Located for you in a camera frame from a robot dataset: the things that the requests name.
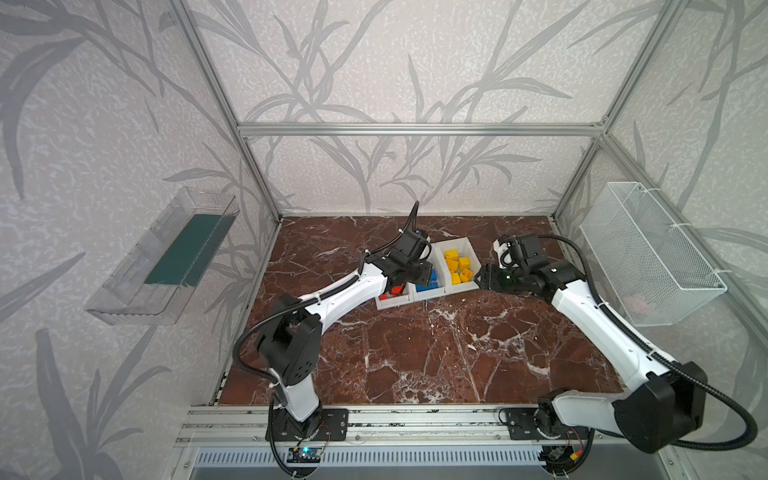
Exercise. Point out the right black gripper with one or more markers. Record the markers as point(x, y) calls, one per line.
point(496, 279)

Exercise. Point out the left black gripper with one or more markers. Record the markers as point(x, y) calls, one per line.
point(417, 274)

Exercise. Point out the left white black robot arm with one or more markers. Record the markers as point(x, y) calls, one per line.
point(284, 347)

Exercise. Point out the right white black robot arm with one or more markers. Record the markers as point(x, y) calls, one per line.
point(662, 400)

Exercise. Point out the middle white sorting bin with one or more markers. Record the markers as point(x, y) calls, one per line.
point(439, 279)

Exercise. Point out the white sorting bin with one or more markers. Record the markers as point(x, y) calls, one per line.
point(439, 279)
point(396, 301)
point(465, 249)

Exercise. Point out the left white sorting bin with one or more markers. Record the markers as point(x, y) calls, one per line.
point(396, 301)

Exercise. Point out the right white sorting bin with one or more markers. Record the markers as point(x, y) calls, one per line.
point(465, 249)

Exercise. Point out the left controller board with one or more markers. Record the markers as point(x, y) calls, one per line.
point(304, 455)

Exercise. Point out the white wire mesh basket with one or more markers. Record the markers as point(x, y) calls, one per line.
point(657, 273)

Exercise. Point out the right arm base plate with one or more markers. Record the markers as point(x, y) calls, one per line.
point(520, 423)

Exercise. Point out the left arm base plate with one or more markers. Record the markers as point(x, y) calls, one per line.
point(325, 424)

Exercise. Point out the clear plastic wall tray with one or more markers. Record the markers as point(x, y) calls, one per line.
point(155, 281)

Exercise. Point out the aluminium front rail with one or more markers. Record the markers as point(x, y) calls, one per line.
point(366, 425)

